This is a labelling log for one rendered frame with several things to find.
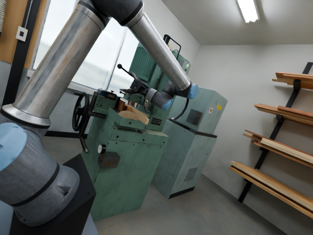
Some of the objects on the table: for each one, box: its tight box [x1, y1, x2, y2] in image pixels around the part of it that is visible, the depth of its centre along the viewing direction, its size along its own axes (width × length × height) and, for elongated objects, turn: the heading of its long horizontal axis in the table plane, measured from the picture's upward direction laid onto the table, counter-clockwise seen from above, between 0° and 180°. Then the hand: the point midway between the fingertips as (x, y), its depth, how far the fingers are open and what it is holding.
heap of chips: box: [117, 111, 140, 121], centre depth 102 cm, size 9×14×4 cm, turn 59°
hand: (125, 80), depth 102 cm, fingers closed on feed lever, 14 cm apart
